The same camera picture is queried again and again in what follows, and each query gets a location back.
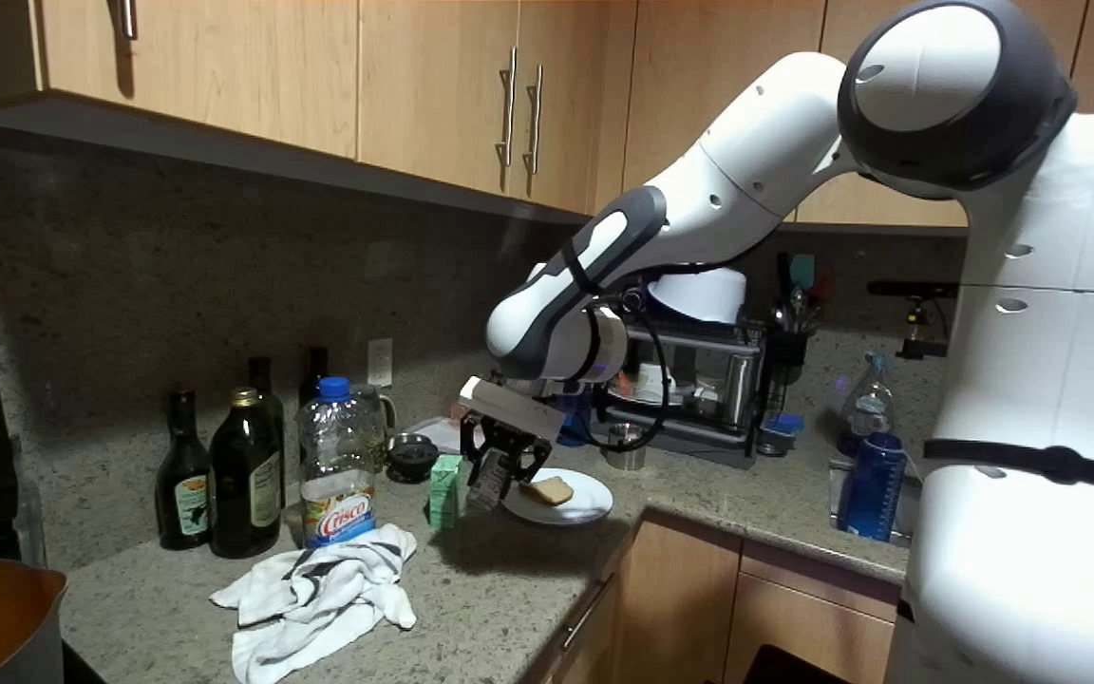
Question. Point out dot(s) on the glass oil cruet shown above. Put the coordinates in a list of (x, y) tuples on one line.
[(372, 419)]

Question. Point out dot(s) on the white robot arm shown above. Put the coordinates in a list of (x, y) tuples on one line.
[(947, 100)]

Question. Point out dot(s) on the small metal cup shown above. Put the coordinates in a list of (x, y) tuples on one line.
[(624, 446)]

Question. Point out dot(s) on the white bowl upside down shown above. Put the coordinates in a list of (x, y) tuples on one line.
[(703, 295)]

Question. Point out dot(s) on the white crumpled cloth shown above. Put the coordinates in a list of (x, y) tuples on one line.
[(304, 606)]

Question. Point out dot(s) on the small spice shaker bottle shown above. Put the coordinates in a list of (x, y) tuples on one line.
[(493, 480)]

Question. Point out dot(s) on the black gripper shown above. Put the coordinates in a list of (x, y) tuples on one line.
[(506, 419)]

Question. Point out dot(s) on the slice of brown bread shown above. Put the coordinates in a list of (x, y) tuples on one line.
[(551, 492)]

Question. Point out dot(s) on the white round plate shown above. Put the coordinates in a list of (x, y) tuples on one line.
[(589, 497)]

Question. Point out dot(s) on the clear plastic water bottle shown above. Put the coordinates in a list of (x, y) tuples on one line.
[(329, 432)]

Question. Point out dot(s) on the dark green wine bottle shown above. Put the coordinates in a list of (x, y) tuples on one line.
[(185, 480)]

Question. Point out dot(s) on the dark olive oil bottle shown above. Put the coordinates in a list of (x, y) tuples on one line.
[(243, 480)]

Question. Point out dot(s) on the black dish rack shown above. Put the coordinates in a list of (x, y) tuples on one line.
[(695, 381)]

